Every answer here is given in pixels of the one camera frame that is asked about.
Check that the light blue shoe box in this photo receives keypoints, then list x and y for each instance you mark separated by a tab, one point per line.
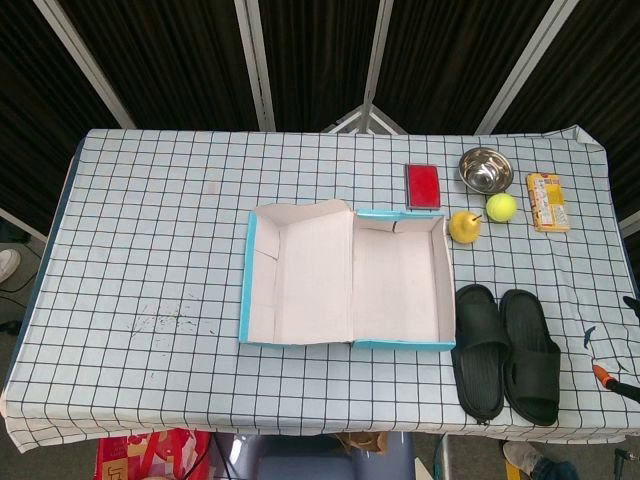
320	280

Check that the red patterned bag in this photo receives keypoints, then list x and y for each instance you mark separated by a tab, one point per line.
150	455

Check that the yellow pear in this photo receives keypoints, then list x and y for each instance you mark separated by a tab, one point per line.
464	227

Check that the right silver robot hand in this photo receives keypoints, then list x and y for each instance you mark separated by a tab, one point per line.
631	303

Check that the brown paper bag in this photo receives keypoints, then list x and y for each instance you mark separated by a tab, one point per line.
362	442

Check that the checked light blue tablecloth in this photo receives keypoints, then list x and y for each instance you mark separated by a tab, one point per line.
150	250

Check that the yellow-green tennis ball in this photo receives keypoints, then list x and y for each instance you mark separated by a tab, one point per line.
501	208

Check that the yellow snack packet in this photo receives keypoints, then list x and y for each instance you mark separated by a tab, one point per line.
547	202

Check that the white screen frame post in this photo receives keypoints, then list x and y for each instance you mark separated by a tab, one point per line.
82	57
376	60
520	67
256	65

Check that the red stamp pad case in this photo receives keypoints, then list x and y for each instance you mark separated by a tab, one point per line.
423	185

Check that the white triangular screen foot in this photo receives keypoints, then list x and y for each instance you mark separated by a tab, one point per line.
367	117

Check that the blue-grey chair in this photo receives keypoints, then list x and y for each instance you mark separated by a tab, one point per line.
310	462

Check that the steel bowl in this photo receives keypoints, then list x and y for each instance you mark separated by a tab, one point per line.
485	170

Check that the black rubber slipper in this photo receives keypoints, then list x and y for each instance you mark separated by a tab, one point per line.
480	345
532	360

